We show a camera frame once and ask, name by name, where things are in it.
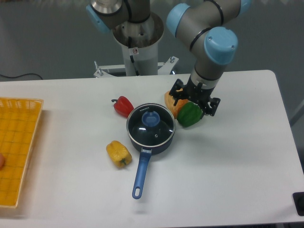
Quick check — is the grey table leg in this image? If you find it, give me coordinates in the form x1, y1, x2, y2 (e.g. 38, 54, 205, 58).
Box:
289, 100, 304, 127

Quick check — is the yellow bell pepper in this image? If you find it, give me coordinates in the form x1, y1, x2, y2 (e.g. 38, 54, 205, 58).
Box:
106, 141, 132, 168

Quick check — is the black floor cable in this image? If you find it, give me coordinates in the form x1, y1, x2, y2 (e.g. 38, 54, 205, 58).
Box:
0, 73, 43, 80

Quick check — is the dark blue saucepan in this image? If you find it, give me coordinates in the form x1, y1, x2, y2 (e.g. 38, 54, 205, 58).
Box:
126, 103, 177, 200

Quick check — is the green bell pepper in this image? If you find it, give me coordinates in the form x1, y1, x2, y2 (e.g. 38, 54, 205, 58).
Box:
177, 102, 203, 127

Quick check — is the yellow woven basket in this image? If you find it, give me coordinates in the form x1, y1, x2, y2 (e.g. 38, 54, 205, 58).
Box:
0, 97, 44, 208

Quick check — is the black table corner device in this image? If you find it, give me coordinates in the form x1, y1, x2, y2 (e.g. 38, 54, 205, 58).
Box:
293, 192, 304, 216

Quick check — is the red bell pepper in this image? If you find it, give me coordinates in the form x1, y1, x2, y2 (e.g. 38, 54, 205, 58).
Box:
111, 96, 134, 118

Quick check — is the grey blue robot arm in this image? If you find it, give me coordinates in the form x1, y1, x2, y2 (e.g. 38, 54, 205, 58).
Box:
86, 0, 251, 116

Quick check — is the glass lid blue knob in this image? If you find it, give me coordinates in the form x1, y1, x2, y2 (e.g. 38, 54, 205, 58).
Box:
126, 103, 176, 147

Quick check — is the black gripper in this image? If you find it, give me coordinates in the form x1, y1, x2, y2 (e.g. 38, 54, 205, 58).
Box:
169, 79, 220, 116

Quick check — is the orange bread loaf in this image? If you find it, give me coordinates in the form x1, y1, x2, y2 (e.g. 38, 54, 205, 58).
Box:
164, 91, 188, 119

